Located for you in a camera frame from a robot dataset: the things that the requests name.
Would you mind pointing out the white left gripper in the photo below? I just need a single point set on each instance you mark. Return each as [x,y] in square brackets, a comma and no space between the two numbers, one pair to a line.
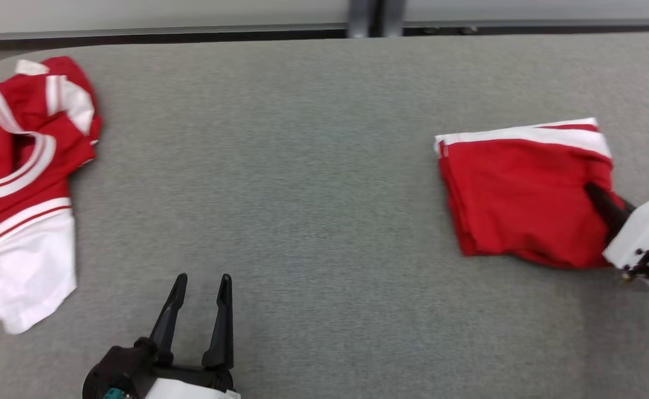
[191,388]

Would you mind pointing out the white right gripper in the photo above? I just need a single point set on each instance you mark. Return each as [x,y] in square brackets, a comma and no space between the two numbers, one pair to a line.
[643,227]

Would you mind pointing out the red shorts with white stripe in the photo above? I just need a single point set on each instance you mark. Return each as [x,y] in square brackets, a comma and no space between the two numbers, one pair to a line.
[518,199]

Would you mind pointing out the red and white jersey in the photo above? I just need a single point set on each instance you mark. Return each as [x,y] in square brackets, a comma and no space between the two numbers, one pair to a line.
[20,221]

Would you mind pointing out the grey partition base rail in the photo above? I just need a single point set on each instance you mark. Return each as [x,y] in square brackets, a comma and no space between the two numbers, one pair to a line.
[136,33]

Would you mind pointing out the grey metal partition post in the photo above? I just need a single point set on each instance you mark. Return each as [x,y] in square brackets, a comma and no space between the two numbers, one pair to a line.
[374,16]

